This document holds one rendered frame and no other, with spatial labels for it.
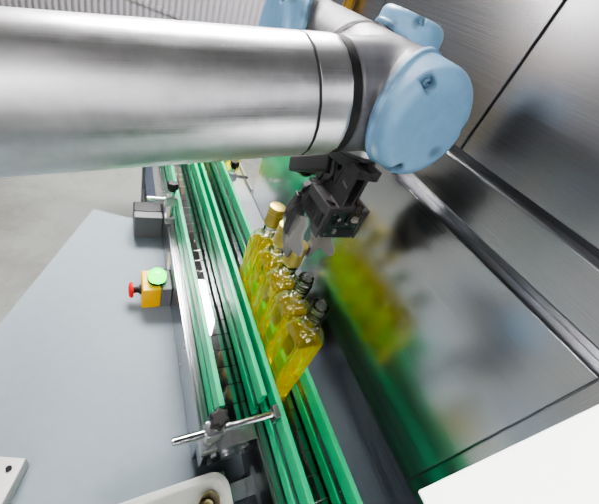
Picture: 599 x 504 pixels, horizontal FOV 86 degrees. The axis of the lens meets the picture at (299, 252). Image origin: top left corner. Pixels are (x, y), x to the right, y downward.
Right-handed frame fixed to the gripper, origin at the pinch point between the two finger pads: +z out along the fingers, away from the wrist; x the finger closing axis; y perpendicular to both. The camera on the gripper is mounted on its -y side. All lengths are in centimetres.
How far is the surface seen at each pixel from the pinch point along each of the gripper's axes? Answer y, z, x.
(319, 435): 24.0, 23.4, 3.6
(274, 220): -10.0, 1.9, -0.6
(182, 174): -67, 28, -8
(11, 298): -89, 116, -71
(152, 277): -22.2, 30.9, -20.3
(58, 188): -180, 116, -62
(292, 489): 29.8, 24.3, -3.8
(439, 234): 12.9, -14.7, 12.0
